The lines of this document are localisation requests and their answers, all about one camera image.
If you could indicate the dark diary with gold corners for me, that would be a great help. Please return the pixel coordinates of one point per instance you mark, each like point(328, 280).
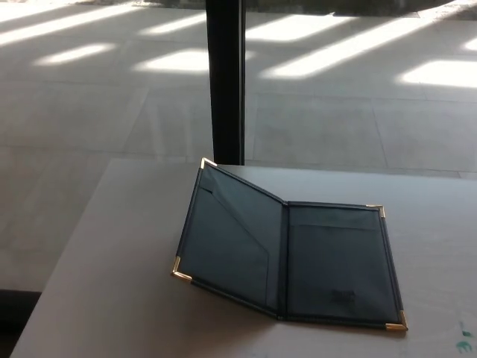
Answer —
point(324, 261)

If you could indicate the black vertical pillar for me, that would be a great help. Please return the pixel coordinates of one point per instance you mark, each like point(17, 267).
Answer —
point(226, 82)

